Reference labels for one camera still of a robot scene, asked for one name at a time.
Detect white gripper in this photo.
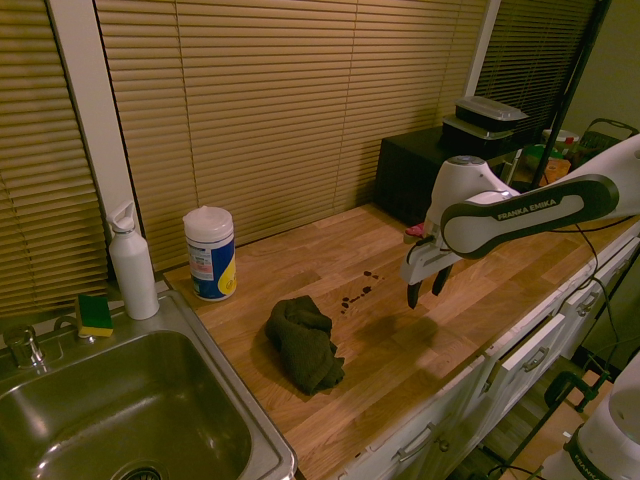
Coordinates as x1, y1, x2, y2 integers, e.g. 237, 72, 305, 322
398, 233, 459, 310

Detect dark green towel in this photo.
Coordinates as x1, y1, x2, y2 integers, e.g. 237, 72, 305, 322
264, 294, 347, 396

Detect dark liquid spill drops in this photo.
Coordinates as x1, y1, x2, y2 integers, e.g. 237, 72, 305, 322
338, 269, 384, 316

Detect black box cabinet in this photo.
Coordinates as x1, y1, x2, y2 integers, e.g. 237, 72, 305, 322
375, 130, 504, 229

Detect white open drawer front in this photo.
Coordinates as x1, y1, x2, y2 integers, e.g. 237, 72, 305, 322
498, 313, 569, 372

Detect white kitchen cabinet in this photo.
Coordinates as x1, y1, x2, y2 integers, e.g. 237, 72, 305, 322
344, 219, 640, 480

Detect large black plastic container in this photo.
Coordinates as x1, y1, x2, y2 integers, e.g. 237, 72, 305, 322
441, 114, 517, 157

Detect green container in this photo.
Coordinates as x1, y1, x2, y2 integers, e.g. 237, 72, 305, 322
519, 143, 549, 175

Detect orange box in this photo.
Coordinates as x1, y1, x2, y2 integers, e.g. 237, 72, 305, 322
544, 156, 572, 185

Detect black clamp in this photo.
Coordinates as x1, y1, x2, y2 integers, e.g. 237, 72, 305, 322
543, 368, 614, 414

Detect small black plastic container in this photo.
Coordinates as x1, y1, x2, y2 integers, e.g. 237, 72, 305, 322
453, 96, 530, 134

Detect white lidded tub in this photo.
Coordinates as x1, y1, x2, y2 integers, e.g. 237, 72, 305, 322
541, 128, 582, 152

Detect disinfecting wipes canister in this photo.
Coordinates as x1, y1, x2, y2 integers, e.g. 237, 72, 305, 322
182, 204, 238, 303

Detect wide tan window blind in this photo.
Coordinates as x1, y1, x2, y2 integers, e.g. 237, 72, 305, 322
94, 0, 490, 274

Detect dark shaded window blind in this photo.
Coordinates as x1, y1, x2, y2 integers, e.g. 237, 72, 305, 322
474, 0, 601, 147

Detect white water bottle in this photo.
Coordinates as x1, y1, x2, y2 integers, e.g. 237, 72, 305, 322
105, 200, 161, 321

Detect stainless steel sink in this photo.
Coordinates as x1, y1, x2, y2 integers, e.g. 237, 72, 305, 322
0, 289, 299, 480

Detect green and yellow sponge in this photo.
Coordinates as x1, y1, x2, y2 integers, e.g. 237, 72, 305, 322
75, 293, 114, 339

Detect narrow tan window blind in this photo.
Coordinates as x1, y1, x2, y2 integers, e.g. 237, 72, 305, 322
0, 0, 110, 319

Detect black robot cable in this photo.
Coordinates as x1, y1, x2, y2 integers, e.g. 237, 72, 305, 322
572, 222, 640, 374

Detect black wire basket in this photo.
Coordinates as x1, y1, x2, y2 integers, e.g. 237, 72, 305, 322
579, 117, 640, 169

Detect slim white window post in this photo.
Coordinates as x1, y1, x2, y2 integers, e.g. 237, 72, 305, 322
461, 0, 504, 99

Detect black camera stand pole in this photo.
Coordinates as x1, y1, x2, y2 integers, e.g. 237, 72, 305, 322
528, 0, 614, 192

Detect wide white window post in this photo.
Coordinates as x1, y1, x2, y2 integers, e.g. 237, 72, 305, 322
44, 0, 147, 261

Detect metal faucet handle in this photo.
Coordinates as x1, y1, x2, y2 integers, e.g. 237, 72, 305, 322
3, 324, 50, 371

